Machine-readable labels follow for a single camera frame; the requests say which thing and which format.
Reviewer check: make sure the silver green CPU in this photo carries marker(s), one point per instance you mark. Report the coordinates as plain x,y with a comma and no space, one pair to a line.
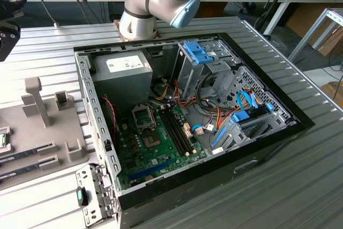
2,141

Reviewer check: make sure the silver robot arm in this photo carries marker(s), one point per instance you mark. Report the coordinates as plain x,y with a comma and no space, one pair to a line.
139,1

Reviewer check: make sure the CPU socket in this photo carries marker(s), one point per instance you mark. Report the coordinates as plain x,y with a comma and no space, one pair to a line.
152,141

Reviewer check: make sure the white four-pin plug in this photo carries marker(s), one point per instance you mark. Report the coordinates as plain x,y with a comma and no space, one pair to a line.
164,80

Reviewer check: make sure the metal locking lever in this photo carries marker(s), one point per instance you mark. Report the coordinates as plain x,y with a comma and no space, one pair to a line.
153,117

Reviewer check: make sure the grey optical drive cage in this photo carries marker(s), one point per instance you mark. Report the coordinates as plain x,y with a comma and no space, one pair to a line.
187,78

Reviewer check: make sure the cream board connector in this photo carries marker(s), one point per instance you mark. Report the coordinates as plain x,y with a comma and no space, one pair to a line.
186,126
189,134

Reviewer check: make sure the black RAM slot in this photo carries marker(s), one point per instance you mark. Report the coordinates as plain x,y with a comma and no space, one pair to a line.
175,132
179,131
182,130
172,133

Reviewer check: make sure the green motherboard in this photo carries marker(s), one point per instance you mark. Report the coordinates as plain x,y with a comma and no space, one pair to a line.
163,150

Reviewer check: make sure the grey power supply unit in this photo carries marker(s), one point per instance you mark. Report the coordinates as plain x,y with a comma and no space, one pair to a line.
123,84

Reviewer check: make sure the cream four-pin power socket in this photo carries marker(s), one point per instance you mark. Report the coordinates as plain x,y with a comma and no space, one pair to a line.
124,126

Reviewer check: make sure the blue plastic drive latch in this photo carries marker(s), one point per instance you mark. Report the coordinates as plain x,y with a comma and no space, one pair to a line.
198,52

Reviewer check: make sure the black case fan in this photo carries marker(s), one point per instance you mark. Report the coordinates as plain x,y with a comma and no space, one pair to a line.
108,116

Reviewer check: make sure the hard disk in blue carrier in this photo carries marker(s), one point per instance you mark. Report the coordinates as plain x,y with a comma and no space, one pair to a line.
241,117

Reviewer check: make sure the blue expansion slot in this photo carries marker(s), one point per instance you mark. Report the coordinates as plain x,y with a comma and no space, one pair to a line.
150,170

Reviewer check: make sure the silver coin battery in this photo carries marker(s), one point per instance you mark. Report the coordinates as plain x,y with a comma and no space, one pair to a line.
149,178

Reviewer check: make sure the black PC case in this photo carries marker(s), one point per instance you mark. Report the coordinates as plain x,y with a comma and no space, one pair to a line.
187,194

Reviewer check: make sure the perforated metal disk bay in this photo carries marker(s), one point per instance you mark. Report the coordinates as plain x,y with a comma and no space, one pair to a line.
268,97

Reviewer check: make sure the hinged metal slot retainer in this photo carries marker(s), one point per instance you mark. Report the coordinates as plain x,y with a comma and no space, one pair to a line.
93,186

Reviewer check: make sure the grey parts rack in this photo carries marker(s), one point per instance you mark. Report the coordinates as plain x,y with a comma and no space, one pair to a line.
53,127

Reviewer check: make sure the black latch teal button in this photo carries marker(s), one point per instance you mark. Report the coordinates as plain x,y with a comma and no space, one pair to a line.
80,196

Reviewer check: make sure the cardboard box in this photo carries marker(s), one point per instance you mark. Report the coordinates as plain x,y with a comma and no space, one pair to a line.
333,92
331,42

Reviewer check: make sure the RAM stick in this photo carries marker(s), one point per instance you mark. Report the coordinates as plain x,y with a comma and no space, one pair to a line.
18,171
18,156

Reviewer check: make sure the brown square base plate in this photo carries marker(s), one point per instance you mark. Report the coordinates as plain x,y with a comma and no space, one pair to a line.
158,36

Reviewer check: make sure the aluminium profile frame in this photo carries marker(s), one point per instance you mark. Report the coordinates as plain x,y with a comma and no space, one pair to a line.
308,33

